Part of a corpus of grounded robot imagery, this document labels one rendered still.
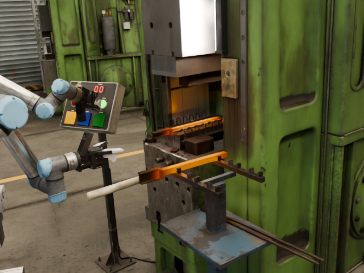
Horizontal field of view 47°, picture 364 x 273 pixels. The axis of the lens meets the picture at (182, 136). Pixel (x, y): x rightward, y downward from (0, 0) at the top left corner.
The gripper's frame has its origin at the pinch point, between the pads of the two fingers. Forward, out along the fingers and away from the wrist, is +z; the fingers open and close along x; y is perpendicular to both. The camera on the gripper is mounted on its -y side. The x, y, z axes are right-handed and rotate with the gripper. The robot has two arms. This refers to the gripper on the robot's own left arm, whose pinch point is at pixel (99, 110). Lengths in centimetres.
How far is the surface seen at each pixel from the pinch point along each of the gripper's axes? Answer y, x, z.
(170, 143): -13.5, -46.3, 2.0
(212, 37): 36, -66, -14
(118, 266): -87, 4, 60
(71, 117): -5.0, 19.3, 1.2
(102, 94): 10.1, 2.1, 1.9
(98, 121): -5.4, 0.0, 1.2
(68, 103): 3.8, 24.6, 1.9
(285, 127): -1, -102, 1
